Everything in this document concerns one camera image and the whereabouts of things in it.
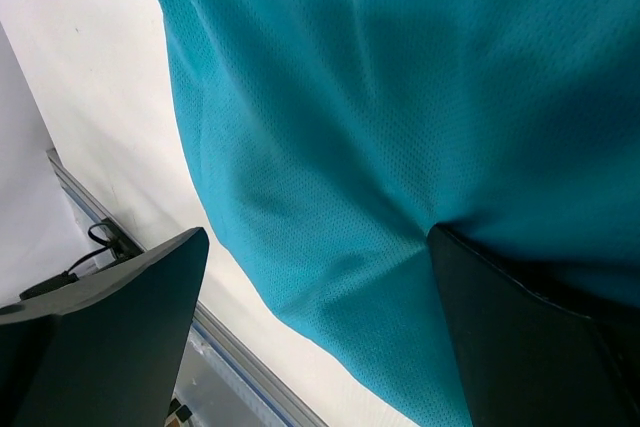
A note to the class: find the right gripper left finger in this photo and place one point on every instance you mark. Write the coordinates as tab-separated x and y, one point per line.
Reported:
105	350

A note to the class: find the teal t shirt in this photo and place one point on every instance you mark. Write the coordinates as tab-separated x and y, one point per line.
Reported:
325	138

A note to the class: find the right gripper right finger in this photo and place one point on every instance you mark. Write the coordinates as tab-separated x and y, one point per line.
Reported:
530	350

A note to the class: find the aluminium mounting rail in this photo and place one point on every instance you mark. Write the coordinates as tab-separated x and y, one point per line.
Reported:
221	383

